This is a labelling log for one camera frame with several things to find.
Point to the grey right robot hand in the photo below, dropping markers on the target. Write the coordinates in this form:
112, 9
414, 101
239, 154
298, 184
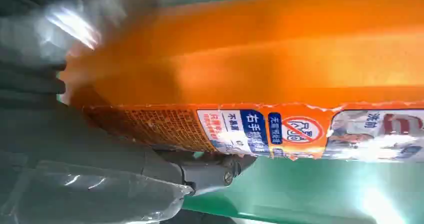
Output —
82, 169

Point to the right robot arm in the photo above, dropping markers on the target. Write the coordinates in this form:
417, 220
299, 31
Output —
30, 83

